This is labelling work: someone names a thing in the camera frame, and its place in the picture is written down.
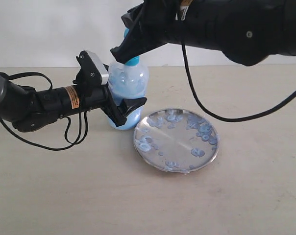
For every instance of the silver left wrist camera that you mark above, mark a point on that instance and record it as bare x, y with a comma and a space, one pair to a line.
93, 72

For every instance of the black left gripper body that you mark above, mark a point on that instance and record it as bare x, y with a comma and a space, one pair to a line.
94, 97

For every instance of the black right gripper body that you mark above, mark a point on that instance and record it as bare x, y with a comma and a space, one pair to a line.
155, 23

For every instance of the round steel plate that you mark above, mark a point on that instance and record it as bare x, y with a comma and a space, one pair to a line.
176, 140

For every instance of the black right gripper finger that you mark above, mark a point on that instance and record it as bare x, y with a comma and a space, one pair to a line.
136, 43

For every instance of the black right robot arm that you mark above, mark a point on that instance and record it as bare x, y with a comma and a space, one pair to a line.
245, 31

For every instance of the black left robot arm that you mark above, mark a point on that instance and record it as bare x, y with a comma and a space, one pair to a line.
29, 110

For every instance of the blue pump soap bottle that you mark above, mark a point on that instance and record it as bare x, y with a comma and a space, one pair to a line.
129, 80

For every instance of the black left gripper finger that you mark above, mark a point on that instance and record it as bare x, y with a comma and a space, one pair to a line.
114, 112
127, 106

